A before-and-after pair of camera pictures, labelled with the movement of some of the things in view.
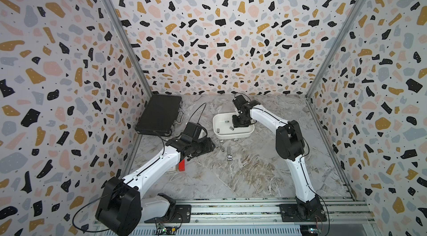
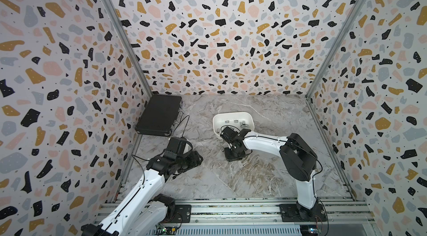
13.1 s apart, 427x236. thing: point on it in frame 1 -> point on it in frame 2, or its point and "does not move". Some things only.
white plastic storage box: [223, 128] does not move
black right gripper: [243, 125] -> [228, 159]
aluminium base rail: [275, 216] does not move
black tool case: [161, 113] does not move
